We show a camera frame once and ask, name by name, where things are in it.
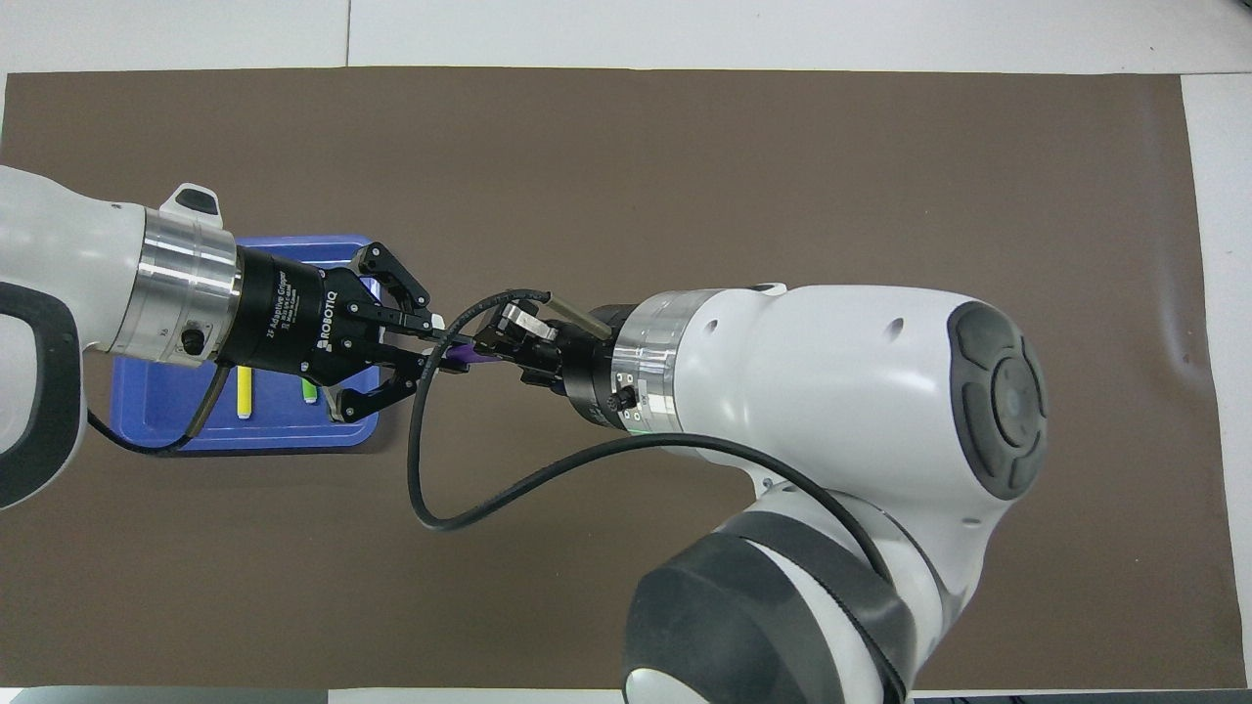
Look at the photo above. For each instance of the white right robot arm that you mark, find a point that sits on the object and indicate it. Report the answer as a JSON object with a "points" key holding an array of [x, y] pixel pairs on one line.
{"points": [[831, 391]]}

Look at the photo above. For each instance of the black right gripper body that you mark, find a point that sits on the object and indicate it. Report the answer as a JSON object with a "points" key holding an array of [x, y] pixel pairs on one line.
{"points": [[592, 372]]}

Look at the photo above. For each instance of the blue plastic tray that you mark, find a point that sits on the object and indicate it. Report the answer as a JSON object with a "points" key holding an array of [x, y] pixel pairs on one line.
{"points": [[279, 425]]}

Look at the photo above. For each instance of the green pen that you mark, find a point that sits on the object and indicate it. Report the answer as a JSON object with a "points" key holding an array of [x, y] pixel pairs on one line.
{"points": [[309, 393]]}

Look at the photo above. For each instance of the yellow pen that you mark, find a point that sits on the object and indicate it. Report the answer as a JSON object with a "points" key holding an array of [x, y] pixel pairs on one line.
{"points": [[245, 396]]}

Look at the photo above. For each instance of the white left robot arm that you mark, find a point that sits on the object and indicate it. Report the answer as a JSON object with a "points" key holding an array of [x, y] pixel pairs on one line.
{"points": [[68, 264]]}

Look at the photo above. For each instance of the brown table mat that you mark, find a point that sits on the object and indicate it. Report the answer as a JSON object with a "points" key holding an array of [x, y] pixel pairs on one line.
{"points": [[685, 176]]}

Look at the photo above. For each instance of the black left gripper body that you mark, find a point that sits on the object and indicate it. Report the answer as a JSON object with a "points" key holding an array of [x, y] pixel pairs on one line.
{"points": [[279, 318]]}

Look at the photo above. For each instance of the purple pen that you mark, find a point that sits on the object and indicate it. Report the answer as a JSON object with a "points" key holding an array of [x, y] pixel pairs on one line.
{"points": [[468, 352]]}

